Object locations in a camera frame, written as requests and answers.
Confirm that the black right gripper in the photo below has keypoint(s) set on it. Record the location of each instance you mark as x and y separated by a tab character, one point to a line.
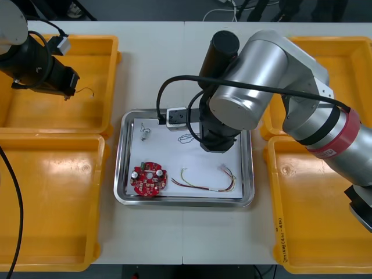
216	139

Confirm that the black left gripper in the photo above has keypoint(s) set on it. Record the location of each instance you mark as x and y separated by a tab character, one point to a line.
62	77

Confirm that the silver-grey and black right arm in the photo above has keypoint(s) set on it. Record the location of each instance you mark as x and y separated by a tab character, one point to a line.
261	75

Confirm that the silver-grey and black left arm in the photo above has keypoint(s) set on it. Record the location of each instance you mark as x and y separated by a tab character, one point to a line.
14	32

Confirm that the yellow-orange plastic bin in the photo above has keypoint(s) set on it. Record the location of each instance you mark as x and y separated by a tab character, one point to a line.
58	203
348	67
314	209
87	110

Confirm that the steel tray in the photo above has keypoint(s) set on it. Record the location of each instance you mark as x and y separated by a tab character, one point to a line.
183	201

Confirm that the small metal solenoid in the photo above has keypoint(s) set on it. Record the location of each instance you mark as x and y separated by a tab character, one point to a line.
144	135

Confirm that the round red circuit board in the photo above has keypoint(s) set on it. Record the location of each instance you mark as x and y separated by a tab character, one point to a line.
148	183

